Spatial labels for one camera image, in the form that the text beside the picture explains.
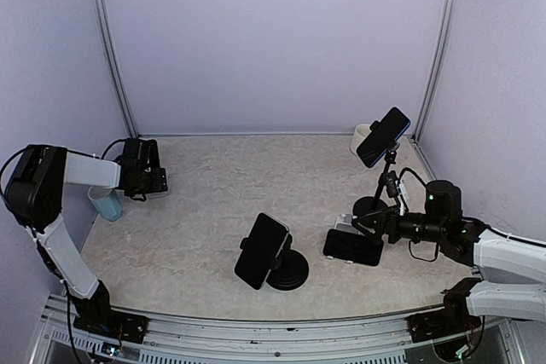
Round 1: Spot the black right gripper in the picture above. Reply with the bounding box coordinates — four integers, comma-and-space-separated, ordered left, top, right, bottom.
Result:
351, 204, 446, 246

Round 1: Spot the black phone clear case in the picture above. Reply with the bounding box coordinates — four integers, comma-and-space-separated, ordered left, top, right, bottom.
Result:
145, 168, 168, 198

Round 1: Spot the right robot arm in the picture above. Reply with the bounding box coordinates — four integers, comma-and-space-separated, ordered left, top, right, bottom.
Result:
351, 180, 545, 333

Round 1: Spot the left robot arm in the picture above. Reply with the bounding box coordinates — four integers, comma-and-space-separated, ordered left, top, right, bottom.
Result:
1, 138, 168, 334

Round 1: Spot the white phone stand right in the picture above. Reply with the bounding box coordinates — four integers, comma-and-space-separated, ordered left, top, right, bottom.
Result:
322, 214, 365, 264

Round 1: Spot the black phone lying landscape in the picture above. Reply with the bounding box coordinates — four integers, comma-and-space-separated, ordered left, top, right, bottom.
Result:
322, 229, 384, 267

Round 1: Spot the black phone on round stand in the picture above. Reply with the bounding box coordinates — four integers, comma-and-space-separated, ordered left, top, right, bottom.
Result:
235, 213, 288, 290

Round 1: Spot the black phone blue edge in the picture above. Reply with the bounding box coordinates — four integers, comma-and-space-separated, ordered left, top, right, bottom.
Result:
357, 107, 411, 168

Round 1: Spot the light blue cup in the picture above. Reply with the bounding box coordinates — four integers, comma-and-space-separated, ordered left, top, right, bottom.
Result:
88, 187, 123, 222

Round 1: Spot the white cup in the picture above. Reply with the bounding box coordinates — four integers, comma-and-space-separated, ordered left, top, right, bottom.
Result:
350, 124, 371, 155

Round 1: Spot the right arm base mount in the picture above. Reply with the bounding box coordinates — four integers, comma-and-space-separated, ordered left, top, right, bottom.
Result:
406, 278, 482, 343

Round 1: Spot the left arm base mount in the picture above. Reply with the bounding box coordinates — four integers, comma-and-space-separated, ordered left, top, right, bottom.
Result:
73, 310, 149, 344

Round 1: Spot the front aluminium rail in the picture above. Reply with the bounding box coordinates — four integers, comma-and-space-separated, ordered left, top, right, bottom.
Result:
28, 295, 526, 363

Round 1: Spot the left aluminium frame post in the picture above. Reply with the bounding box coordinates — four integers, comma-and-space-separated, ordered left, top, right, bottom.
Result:
93, 0, 139, 137

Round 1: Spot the aluminium frame post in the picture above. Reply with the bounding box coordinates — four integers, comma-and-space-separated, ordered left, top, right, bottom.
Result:
412, 0, 456, 145
93, 0, 139, 137

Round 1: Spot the right aluminium frame post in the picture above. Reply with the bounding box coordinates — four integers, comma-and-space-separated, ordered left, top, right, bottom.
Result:
412, 0, 456, 145

